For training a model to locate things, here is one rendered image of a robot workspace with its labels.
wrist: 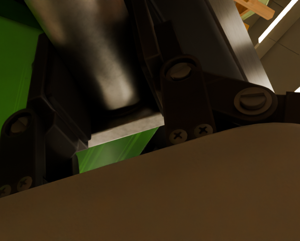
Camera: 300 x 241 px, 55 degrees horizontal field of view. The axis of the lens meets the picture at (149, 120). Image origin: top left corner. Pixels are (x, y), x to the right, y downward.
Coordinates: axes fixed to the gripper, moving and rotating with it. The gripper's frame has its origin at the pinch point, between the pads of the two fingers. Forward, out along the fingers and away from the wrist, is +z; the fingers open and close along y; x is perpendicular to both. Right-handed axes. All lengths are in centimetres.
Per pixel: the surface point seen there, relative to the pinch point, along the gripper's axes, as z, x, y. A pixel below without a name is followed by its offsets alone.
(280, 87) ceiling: 406, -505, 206
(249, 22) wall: 769, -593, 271
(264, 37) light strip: 465, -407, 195
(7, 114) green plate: 4.0, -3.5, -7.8
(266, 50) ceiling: 566, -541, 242
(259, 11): 215, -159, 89
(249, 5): 219, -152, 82
